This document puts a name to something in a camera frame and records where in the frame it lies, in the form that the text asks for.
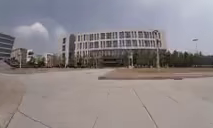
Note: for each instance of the small pale building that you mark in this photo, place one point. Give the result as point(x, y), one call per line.
point(22, 53)

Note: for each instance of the row of trees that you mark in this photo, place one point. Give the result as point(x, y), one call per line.
point(184, 59)

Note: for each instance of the grey stone slab plaza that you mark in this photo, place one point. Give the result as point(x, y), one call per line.
point(94, 100)

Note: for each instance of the pole with sign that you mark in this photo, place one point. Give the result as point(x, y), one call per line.
point(20, 60)

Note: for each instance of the grey sloped wall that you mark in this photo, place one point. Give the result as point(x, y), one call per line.
point(0, 66)

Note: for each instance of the low raised earth bed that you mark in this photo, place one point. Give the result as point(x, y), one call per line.
point(150, 74)

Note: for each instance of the street lamp pole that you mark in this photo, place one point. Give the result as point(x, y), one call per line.
point(195, 45)
point(157, 55)

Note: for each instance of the white building with window rows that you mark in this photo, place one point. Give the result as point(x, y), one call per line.
point(117, 41)

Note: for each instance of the dark glass building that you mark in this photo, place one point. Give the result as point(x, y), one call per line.
point(2, 45)

